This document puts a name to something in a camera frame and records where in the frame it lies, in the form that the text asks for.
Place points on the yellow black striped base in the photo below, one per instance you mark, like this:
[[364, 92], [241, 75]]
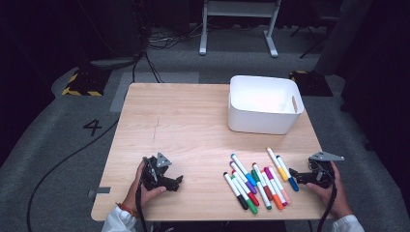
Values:
[[83, 83], [311, 84]]

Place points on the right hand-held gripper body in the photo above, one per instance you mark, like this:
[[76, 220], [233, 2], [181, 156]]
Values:
[[322, 175]]

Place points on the green marker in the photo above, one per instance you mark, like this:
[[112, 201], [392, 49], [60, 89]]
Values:
[[252, 207]]

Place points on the white desk frame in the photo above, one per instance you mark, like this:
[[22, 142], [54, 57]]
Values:
[[203, 32]]

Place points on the grey tape piece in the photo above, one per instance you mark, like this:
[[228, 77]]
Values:
[[100, 190]]

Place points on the pile of coloured markers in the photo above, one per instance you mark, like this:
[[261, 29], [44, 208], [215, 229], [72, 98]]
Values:
[[274, 190]]

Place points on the person's left hand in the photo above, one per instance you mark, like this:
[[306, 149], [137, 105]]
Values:
[[138, 198]]

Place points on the grey curtain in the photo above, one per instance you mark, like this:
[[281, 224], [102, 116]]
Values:
[[341, 32]]

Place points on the person's right hand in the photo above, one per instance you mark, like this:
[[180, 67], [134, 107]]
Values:
[[336, 199]]

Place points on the black marker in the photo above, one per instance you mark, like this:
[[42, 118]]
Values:
[[242, 202]]

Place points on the red marker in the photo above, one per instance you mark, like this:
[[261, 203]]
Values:
[[253, 198]]

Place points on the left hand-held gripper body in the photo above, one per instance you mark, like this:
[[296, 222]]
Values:
[[154, 177]]

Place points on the black stand legs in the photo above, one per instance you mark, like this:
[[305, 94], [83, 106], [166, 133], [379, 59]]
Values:
[[311, 50]]

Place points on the white plastic storage bin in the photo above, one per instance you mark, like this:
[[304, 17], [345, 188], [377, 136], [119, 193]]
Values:
[[257, 122]]

